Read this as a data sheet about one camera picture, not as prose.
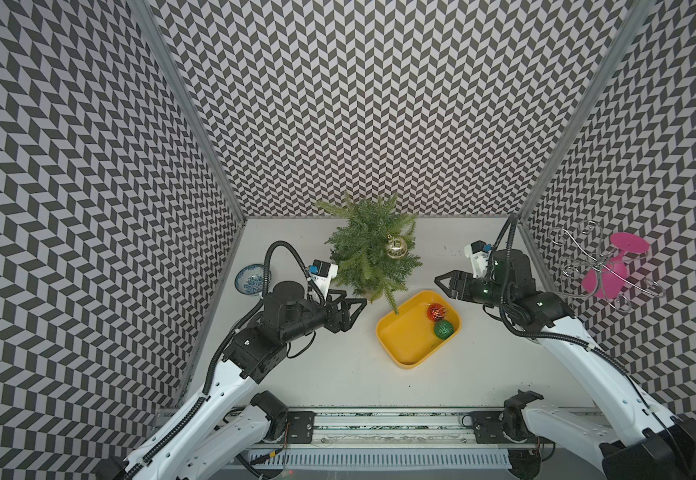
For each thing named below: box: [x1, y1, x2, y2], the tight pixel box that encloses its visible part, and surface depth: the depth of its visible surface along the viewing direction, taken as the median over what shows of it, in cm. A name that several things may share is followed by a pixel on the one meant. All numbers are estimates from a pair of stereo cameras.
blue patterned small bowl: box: [234, 264, 265, 295], surface depth 100 cm
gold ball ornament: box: [386, 234, 408, 259], surface depth 71 cm
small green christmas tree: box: [315, 193, 422, 315], surface depth 74 cm
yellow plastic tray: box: [375, 290, 462, 369], surface depth 90 cm
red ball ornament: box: [427, 303, 448, 321], surface depth 90 cm
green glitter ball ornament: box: [434, 319, 455, 340], surface depth 86 cm
